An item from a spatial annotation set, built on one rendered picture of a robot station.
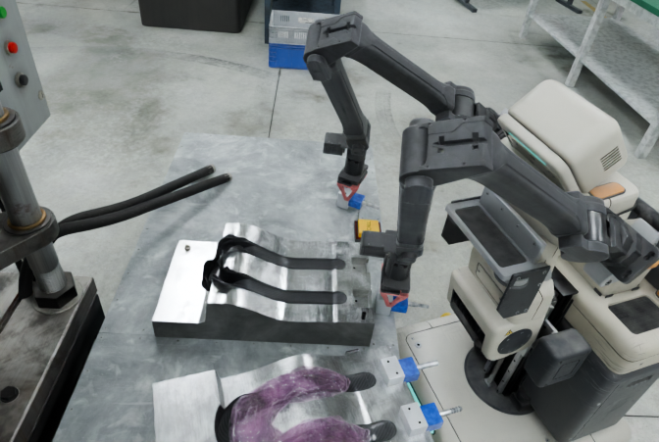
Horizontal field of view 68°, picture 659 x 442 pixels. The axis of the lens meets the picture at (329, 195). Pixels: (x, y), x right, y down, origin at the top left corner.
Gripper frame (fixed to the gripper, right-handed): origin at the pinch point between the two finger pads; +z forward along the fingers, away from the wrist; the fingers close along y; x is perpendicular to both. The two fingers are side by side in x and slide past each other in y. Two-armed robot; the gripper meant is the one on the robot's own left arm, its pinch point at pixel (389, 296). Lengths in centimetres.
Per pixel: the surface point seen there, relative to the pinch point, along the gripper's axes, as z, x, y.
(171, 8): 73, -201, -358
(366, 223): 1.2, -7.6, -26.7
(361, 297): -1.8, -7.3, 3.4
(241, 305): -7.8, -33.6, 16.0
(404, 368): -2.8, 3.2, 21.3
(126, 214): -6, -71, -8
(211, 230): 6, -52, -18
